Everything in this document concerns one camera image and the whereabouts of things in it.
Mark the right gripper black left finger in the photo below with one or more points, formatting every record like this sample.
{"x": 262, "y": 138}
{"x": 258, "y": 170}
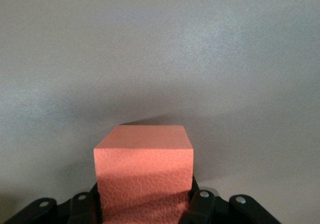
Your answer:
{"x": 82, "y": 209}

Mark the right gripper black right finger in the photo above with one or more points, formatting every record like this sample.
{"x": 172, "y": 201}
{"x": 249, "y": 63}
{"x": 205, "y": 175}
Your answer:
{"x": 205, "y": 209}

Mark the orange foam cube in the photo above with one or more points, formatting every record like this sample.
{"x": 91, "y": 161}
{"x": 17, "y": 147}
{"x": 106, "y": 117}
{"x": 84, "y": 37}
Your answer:
{"x": 143, "y": 164}

